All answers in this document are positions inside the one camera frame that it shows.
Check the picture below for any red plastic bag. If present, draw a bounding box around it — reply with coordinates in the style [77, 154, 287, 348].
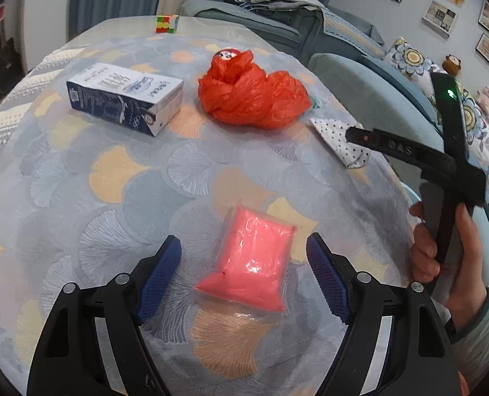
[198, 50, 311, 130]

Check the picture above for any person right hand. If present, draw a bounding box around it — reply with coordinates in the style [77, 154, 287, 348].
[410, 204, 487, 331]

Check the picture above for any rubiks cube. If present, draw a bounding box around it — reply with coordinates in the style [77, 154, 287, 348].
[154, 15, 179, 34]

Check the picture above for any blue white milk carton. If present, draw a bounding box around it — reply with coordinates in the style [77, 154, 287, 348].
[66, 63, 184, 137]

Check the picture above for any brown monkey plush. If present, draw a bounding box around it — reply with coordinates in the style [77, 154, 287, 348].
[442, 54, 461, 77]

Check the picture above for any polka dot paper wrapper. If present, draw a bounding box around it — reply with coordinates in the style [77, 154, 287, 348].
[310, 117, 371, 169]

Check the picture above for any patterned grey tablecloth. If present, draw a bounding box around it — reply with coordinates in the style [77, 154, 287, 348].
[0, 36, 411, 395]

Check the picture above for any pink plastic packet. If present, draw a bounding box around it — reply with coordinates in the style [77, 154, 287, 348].
[194, 206, 296, 313]

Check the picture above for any pink pig plush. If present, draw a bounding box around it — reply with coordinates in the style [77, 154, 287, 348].
[475, 86, 489, 115]

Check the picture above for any floral long cushion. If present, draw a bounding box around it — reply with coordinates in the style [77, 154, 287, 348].
[384, 38, 489, 183]

